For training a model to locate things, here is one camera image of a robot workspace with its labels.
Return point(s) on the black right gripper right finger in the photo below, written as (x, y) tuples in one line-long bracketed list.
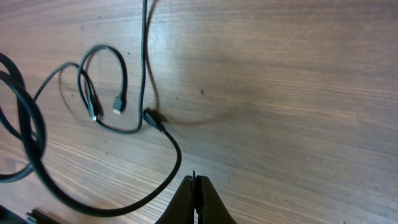
[(208, 204)]

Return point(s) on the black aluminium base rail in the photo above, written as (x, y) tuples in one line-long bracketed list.
[(35, 216)]

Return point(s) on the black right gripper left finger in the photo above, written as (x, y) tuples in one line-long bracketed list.
[(181, 207)]

